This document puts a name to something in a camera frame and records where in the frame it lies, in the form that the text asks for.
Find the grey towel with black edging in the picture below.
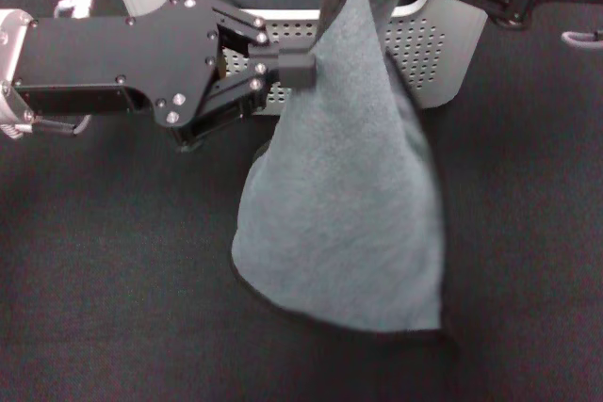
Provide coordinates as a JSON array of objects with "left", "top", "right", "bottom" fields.
[{"left": 228, "top": 0, "right": 461, "bottom": 362}]

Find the grey right gripper cable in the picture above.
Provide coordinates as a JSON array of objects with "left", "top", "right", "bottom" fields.
[{"left": 562, "top": 28, "right": 603, "bottom": 48}]

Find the grey perforated plastic storage basket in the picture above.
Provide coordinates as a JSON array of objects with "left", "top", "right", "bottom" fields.
[{"left": 106, "top": 0, "right": 489, "bottom": 119}]

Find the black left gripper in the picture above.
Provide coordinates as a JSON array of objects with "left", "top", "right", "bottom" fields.
[{"left": 13, "top": 0, "right": 223, "bottom": 154}]

